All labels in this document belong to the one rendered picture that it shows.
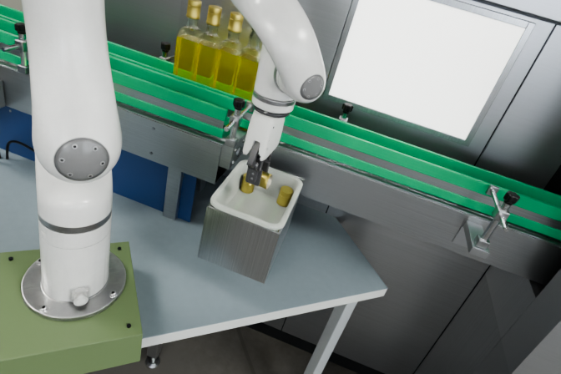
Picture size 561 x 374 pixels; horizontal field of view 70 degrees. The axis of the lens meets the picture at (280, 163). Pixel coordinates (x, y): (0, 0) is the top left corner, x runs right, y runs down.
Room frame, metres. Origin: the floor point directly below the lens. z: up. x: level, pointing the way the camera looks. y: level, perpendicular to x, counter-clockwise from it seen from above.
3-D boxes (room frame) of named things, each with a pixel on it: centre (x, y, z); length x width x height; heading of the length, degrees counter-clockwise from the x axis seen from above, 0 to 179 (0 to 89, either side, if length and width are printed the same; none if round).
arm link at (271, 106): (0.74, 0.05, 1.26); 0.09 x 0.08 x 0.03; 168
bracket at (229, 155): (0.92, 0.13, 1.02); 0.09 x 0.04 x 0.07; 172
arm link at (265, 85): (0.74, 0.05, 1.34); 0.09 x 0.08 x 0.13; 36
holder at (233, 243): (0.81, 0.03, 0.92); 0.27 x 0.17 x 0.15; 172
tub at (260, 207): (0.79, 0.03, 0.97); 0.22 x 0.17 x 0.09; 172
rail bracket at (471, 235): (0.81, -0.50, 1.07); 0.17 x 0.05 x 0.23; 172
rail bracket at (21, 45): (0.94, 0.73, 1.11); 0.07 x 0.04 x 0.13; 172
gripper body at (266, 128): (0.74, 0.05, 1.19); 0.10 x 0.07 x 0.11; 168
